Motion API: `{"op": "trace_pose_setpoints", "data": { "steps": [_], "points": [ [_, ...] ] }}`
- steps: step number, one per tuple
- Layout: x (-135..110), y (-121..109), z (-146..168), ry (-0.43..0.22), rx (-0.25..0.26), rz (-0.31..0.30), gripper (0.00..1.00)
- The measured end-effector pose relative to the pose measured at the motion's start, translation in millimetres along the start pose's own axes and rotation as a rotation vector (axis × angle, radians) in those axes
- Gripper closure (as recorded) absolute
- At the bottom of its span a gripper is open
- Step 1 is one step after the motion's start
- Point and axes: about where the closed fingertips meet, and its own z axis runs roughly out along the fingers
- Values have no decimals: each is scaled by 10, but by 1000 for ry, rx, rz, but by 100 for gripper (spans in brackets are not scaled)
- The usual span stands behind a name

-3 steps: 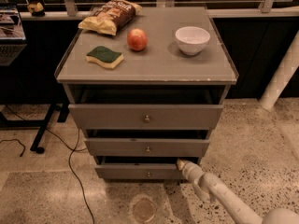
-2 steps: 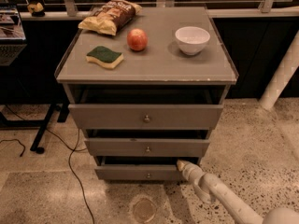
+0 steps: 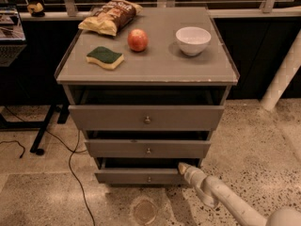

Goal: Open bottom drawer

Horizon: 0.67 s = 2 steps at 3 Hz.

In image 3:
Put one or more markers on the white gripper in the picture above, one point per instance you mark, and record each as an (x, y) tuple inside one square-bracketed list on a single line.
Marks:
[(191, 174)]

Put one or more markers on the grey bottom drawer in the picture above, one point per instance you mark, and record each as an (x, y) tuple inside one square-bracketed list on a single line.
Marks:
[(141, 171)]

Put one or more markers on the grey drawer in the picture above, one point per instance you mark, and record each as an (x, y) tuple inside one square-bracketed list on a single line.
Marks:
[(141, 171), (148, 110), (148, 145)]

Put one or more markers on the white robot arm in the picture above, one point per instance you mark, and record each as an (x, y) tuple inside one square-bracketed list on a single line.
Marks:
[(212, 191)]

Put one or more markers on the grey drawer cabinet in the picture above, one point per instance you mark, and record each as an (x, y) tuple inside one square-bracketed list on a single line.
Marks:
[(162, 66)]

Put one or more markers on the grey middle drawer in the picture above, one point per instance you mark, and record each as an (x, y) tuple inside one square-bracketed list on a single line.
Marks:
[(148, 145)]

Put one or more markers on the grey top drawer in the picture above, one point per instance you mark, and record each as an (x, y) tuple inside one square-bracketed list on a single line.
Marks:
[(148, 110)]

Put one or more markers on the white ceramic bowl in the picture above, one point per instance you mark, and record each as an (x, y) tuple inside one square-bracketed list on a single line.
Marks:
[(193, 40)]

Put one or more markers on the red apple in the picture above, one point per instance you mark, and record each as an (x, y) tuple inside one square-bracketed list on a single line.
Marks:
[(138, 40)]

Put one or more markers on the green yellow sponge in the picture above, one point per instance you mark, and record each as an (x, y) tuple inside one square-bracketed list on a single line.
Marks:
[(105, 58)]

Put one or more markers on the white diagonal pipe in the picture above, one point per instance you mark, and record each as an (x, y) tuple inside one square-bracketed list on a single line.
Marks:
[(285, 74)]

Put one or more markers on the brown yellow chip bag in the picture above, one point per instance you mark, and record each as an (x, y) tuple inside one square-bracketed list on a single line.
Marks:
[(111, 17)]

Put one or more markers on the black desk with laptop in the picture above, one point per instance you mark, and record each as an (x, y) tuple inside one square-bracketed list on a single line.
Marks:
[(12, 43)]

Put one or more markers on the metal railing ledge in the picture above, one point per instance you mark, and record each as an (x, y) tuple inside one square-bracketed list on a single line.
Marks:
[(62, 14)]

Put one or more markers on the yellow black object on ledge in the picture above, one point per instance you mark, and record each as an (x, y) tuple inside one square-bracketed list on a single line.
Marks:
[(36, 9)]

